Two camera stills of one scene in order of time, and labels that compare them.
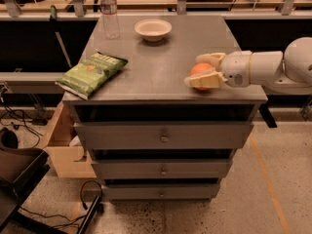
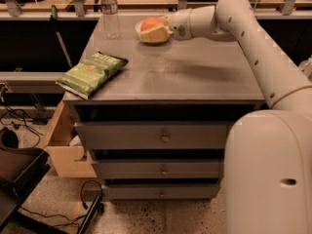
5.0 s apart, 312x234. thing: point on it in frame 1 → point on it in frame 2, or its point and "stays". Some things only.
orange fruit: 198,67 → 150,21
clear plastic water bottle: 108,6 stays
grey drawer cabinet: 150,136 stays
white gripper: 236,68 → 179,24
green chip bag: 85,77 stays
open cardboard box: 66,148 stays
